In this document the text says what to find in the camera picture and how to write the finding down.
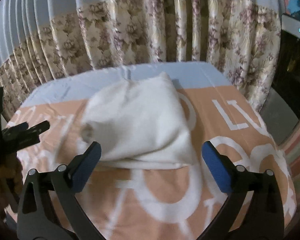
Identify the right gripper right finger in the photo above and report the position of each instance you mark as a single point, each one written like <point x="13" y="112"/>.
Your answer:
<point x="264" y="218"/>

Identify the black appliance with white top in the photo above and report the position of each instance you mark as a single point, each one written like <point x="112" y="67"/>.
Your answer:
<point x="281" y="110"/>

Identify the white knit sweater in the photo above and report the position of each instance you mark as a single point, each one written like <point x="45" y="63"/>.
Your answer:
<point x="139" y="125"/>

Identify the blue and floral curtain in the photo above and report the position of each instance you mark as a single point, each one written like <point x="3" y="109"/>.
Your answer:
<point x="44" y="40"/>

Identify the peach and blue blanket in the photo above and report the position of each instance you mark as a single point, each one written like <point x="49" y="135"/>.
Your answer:
<point x="130" y="203"/>

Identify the blue cloth on appliance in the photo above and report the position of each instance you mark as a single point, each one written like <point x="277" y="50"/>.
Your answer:
<point x="293" y="6"/>

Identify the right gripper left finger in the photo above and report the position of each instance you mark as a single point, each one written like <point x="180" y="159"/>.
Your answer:
<point x="37" y="218"/>

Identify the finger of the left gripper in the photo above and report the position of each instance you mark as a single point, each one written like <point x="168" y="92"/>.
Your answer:
<point x="21" y="136"/>

